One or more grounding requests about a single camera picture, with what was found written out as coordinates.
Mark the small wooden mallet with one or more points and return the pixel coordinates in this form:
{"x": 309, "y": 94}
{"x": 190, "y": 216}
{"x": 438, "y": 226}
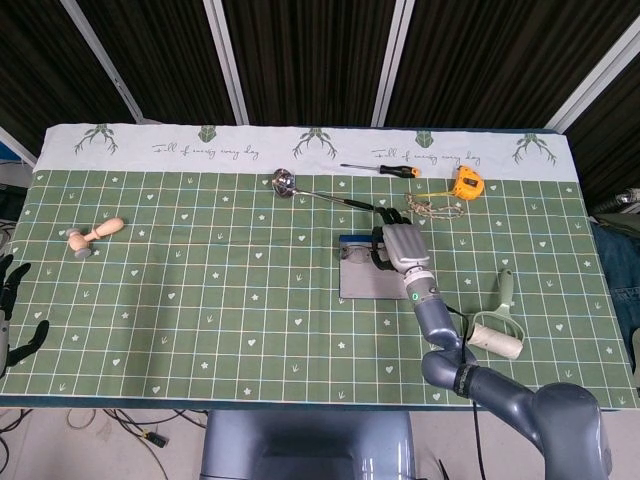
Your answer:
{"x": 80, "y": 242}

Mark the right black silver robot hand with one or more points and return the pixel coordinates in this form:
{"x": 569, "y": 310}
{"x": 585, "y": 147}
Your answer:
{"x": 407, "y": 245}

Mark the black orange screwdriver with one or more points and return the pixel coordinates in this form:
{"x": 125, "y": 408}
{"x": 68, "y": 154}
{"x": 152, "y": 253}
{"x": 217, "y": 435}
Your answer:
{"x": 395, "y": 170}

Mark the yellow tape measure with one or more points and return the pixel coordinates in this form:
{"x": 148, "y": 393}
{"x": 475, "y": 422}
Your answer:
{"x": 468, "y": 184}

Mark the green lint roller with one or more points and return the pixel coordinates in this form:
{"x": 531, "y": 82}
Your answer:
{"x": 497, "y": 342}

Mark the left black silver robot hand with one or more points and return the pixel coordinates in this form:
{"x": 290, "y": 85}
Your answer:
{"x": 5, "y": 300}

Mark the white partition post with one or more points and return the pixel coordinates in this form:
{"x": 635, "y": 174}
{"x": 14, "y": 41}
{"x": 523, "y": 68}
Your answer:
{"x": 595, "y": 80}
{"x": 392, "y": 60}
{"x": 102, "y": 60}
{"x": 226, "y": 60}

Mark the green checked tablecloth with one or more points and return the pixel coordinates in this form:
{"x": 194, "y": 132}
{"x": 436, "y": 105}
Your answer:
{"x": 200, "y": 280}

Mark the blue-grey robot torso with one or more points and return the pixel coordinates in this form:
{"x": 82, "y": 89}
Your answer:
{"x": 310, "y": 445}

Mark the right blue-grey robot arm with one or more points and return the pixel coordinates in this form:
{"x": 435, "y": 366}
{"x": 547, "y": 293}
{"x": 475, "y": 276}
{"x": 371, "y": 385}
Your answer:
{"x": 500, "y": 395}

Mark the seated person in jeans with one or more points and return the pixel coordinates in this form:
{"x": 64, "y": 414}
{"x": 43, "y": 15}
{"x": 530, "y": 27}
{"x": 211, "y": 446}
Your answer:
{"x": 617, "y": 260}

